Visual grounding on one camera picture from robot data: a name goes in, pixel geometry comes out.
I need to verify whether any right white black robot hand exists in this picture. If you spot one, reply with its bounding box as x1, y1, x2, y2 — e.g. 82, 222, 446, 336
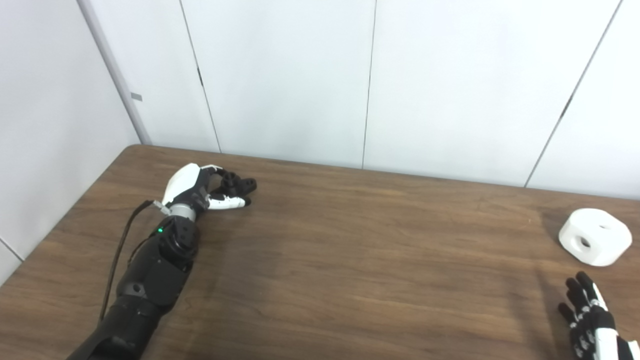
558, 271, 640, 360

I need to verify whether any black flanged holder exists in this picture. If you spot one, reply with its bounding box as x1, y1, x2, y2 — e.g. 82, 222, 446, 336
218, 170, 258, 202

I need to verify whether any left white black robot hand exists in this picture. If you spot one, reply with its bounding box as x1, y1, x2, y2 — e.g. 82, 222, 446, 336
161, 163, 251, 218

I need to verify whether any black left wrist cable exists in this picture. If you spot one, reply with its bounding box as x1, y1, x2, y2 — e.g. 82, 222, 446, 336
99, 199, 169, 322

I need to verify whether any round white piece with holes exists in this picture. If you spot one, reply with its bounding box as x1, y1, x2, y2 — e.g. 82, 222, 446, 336
558, 208, 632, 267

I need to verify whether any grey wall corner strip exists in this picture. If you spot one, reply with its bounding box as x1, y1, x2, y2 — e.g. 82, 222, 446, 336
76, 0, 153, 146

